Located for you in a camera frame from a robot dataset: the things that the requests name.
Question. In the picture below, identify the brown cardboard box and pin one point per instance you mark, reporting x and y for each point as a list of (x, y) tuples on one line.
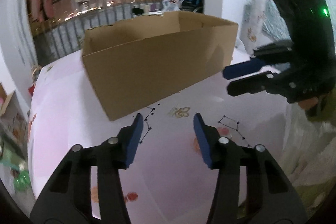
[(136, 62)]

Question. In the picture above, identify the person's right hand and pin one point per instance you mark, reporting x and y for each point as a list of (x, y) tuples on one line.
[(308, 104)]

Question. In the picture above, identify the metal balcony railing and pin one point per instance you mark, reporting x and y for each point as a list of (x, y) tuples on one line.
[(64, 33)]

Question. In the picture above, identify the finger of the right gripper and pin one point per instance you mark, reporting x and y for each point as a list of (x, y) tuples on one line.
[(252, 84), (273, 54)]

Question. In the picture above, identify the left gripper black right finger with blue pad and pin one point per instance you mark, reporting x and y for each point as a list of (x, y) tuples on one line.
[(271, 198)]

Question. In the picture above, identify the wheelchair with blue bag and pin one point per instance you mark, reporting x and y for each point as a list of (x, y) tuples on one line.
[(195, 6)]

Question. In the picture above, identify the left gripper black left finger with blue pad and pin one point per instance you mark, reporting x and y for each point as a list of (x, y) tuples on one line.
[(66, 197)]

